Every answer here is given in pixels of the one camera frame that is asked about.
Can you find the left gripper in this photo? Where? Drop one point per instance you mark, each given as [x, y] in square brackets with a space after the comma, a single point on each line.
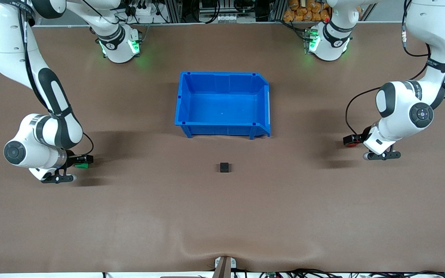
[365, 135]

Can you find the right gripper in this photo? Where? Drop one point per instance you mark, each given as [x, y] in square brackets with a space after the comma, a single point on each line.
[71, 160]

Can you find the green cube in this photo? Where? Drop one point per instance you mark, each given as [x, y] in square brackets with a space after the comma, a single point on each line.
[81, 165]

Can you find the red cube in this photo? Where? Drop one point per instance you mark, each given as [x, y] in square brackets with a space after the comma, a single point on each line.
[351, 143]

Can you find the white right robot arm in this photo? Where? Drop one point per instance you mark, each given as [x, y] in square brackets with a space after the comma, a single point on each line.
[2, 34]

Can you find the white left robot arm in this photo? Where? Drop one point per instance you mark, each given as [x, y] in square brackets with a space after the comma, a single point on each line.
[431, 23]

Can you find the black cube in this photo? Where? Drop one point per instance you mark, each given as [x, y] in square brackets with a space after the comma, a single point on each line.
[224, 167]

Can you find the brown table mat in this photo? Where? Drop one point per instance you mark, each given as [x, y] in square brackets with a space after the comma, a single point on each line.
[129, 212]

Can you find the blue plastic storage bin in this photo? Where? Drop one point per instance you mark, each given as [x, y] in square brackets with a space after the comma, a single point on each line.
[222, 104]

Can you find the orange packets pile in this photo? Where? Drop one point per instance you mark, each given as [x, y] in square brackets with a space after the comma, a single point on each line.
[299, 13]

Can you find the white power strip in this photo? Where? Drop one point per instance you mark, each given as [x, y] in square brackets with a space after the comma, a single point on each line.
[145, 17]

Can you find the white connector block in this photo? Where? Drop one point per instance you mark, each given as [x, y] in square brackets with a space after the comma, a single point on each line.
[225, 17]

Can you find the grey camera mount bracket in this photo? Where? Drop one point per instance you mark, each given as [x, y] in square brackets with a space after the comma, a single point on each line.
[223, 268]

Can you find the aluminium rack frame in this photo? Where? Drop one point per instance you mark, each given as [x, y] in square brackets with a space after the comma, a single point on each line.
[172, 9]

